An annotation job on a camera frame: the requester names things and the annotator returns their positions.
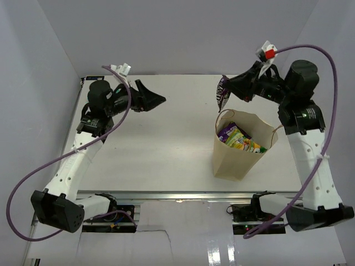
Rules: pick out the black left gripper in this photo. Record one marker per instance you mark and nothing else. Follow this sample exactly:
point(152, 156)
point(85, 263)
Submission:
point(145, 100)

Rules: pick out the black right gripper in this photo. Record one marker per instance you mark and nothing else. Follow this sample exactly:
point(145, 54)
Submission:
point(243, 85)

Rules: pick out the brown M&M's packet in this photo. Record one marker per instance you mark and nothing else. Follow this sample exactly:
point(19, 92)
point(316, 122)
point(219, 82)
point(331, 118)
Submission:
point(222, 94)

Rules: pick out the purple Fox's candy bag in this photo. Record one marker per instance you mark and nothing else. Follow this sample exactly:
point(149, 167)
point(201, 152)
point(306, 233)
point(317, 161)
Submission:
point(224, 133)

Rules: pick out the green Fox's candy bag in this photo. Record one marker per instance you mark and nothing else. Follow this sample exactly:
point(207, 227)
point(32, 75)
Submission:
point(239, 141)

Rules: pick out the brown paper bag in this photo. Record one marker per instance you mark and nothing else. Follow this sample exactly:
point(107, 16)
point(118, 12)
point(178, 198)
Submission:
point(233, 164)

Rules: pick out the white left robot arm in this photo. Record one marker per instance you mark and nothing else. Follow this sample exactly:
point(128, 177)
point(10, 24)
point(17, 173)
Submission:
point(57, 205)

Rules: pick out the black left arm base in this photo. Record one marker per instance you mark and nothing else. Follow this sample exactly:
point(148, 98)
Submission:
point(116, 218)

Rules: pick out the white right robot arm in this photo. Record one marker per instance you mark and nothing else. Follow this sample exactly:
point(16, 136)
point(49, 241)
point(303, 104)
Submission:
point(304, 126)

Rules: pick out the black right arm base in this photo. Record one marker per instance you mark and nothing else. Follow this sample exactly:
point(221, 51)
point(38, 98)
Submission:
point(244, 219)

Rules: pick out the dark blue logo sticker left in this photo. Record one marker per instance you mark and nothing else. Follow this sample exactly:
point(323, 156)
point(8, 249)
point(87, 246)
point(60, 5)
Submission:
point(98, 77)

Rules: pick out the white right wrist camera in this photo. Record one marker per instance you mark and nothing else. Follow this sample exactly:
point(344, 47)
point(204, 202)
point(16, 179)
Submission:
point(266, 54)

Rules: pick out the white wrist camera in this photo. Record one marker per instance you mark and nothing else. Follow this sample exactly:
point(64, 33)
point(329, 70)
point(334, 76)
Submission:
point(121, 71)
point(266, 54)

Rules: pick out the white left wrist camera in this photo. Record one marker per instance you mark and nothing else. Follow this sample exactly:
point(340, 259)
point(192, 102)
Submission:
point(121, 71)

